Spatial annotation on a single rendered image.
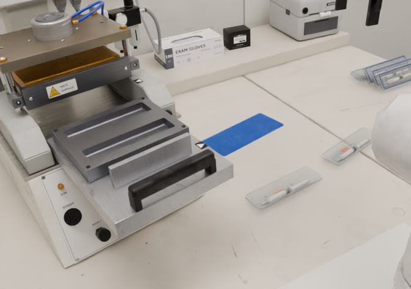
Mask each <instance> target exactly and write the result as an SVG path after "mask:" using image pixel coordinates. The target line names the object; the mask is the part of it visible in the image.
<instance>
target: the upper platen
mask: <svg viewBox="0 0 411 289"><path fill-rule="evenodd" d="M119 57H120V55H119V54H117V53H115V52H114V51H112V50H110V49H109V48H107V47H106V46H105V45H103V46H99V47H97V48H93V49H89V50H86V51H82V52H80V53H76V54H72V55H69V56H65V57H61V58H58V59H55V60H51V61H48V62H44V63H41V64H37V65H33V66H30V67H26V68H22V69H20V70H16V71H12V76H13V79H14V81H15V85H16V86H17V87H18V88H19V89H20V88H21V87H24V86H28V85H31V84H35V83H37V82H40V81H44V80H47V79H51V78H54V77H57V76H60V75H64V74H67V73H70V72H73V71H77V70H80V69H83V68H87V67H90V66H93V65H97V64H100V63H103V62H106V61H109V60H113V59H117V58H119Z"/></svg>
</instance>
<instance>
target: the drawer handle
mask: <svg viewBox="0 0 411 289"><path fill-rule="evenodd" d="M203 169H205V170H206V171H207V172H209V173H210V174H213V173H215V172H216V171H217V166H216V159H215V154H214V152H213V151H211V150H209V149H206V150H204V151H202V152H200V153H197V154H195V155H193V156H191V157H189V158H187V159H185V160H183V161H181V162H179V163H176V164H174V165H172V166H170V167H167V168H165V169H163V170H161V171H159V172H157V173H155V174H153V175H151V176H149V177H146V178H144V179H142V180H140V181H138V182H136V183H133V184H132V185H130V186H129V187H128V198H129V201H130V206H131V207H132V208H133V209H134V210H135V211H136V212H138V211H140V210H142V209H143V206H142V201H141V200H142V199H145V198H146V197H149V196H151V195H153V194H155V193H157V192H159V191H161V190H163V189H165V188H167V187H169V186H171V185H173V184H175V183H177V182H179V181H181V180H183V179H185V178H187V177H189V176H191V175H193V174H195V173H197V172H199V171H201V170H203Z"/></svg>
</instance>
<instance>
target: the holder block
mask: <svg viewBox="0 0 411 289"><path fill-rule="evenodd" d="M51 133H52V136H53V139H54V141H55V143H56V144H57V145H58V147H59V148H60V149H61V150H62V151H63V152H64V153H65V155H66V156H67V157H68V158H69V160H70V161H71V162H72V163H73V164H74V165H75V167H76V168H77V169H78V170H79V171H80V172H81V173H82V175H83V176H84V177H85V179H86V180H87V181H88V182H89V183H91V182H93V181H95V180H98V179H99V178H102V177H104V176H106V175H109V169H108V167H109V166H111V165H113V164H115V163H118V162H120V161H123V160H125V159H127V158H129V157H131V156H134V155H137V154H138V153H141V152H143V151H145V150H148V149H150V148H152V147H154V146H157V145H159V144H162V143H164V142H166V141H168V140H171V139H173V138H175V137H177V136H180V135H182V134H185V133H190V130H189V127H188V126H187V125H186V124H184V123H182V122H181V121H180V120H178V119H176V118H175V117H174V116H172V115H171V114H169V113H168V112H166V111H165V110H164V109H162V108H161V107H159V106H157V105H156V104H155V103H153V102H152V101H150V100H149V99H147V98H146V97H141V98H138V99H136V100H133V101H130V102H128V103H124V104H122V105H119V106H116V107H114V108H111V109H108V110H105V111H103V112H99V113H98V114H94V115H92V116H89V117H86V118H84V119H81V120H78V121H75V122H73V123H69V124H67V125H64V126H61V127H59V128H56V129H54V130H51Z"/></svg>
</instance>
